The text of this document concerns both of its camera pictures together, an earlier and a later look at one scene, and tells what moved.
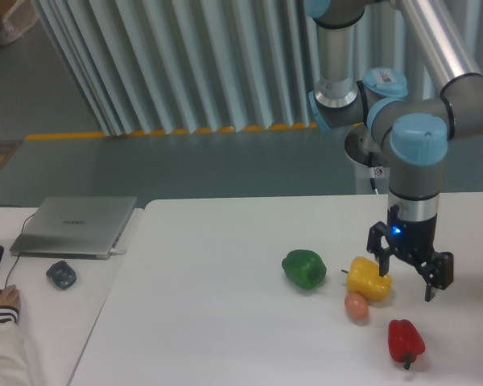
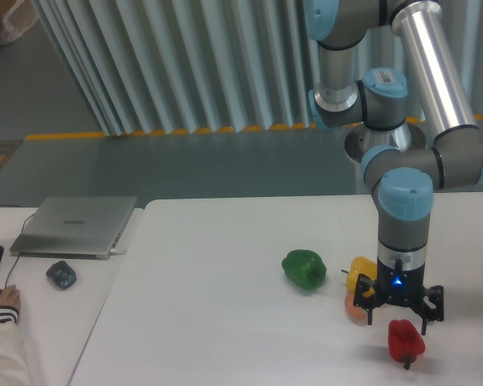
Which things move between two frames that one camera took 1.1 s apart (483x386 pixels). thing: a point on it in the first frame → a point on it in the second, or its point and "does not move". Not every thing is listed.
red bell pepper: x=405 y=342 does not move
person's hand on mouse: x=10 y=296 does not move
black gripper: x=414 y=240 → x=402 y=287
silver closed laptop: x=83 y=227 does not move
